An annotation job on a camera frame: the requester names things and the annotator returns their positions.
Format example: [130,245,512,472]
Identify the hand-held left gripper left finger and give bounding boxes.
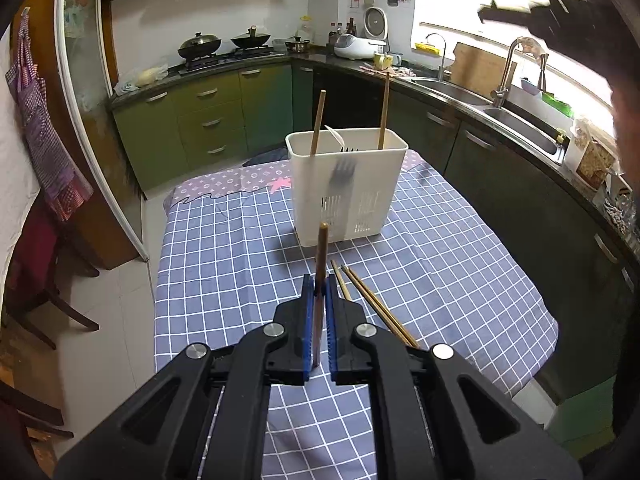
[52,274,317,480]

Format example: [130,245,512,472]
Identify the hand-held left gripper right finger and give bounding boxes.
[325,275,583,480]

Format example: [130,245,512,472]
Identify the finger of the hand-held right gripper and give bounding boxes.
[477,0,532,26]

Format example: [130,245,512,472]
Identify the row of wooden chopsticks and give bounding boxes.
[330,260,421,350]

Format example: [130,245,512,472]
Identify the dark wooden chopstick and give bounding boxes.
[312,222,330,370]

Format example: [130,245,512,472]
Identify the white plastic utensil holder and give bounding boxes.
[285,127,410,249]

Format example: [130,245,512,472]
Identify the light wooden chopstick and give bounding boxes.
[377,71,391,151]
[309,89,328,157]

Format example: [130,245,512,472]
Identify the dark blue plastic fork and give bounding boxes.
[327,146,360,196]

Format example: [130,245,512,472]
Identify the clear plastic spoon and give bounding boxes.
[324,125,347,154]

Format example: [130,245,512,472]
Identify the wooden cutting board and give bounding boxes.
[449,42,509,97]

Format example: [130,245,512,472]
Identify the tall steel faucet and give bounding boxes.
[489,37,549,109]

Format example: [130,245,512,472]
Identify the thin steel faucet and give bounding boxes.
[424,33,449,81]

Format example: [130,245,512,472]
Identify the green drain basket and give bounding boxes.
[519,77,574,117]

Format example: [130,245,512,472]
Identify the blue checkered tablecloth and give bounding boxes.
[152,149,560,480]

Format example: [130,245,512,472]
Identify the steel double sink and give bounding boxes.
[412,77,564,164]

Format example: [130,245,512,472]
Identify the clear food container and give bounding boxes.
[562,117,619,192]

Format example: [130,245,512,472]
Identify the white rice cooker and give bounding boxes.
[333,7,390,60]

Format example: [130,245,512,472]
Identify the dark sauce bottles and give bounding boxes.
[327,17,357,44]

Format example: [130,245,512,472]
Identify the pink patterned table cover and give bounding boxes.
[164,147,441,207]

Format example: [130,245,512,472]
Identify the dark floor mat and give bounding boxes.
[243,147,289,167]

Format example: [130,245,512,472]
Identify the green lower kitchen cabinets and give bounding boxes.
[111,57,636,401]

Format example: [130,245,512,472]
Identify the small black lidded wok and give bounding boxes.
[230,25,273,51]

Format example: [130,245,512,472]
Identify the red cushioned wooden chair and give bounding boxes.
[9,199,102,352]

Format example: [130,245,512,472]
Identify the gas stove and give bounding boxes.
[177,46,277,74]

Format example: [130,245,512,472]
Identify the crumpled plastic bag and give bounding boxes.
[113,63,169,96]

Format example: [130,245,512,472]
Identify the large black lidded wok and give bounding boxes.
[177,31,222,60]

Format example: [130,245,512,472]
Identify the purple checkered apron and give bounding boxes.
[5,7,94,224]

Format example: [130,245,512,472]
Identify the white hanging cloth sheet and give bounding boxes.
[0,35,42,306]

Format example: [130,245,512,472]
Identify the white sliding door frame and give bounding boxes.
[54,0,151,262]

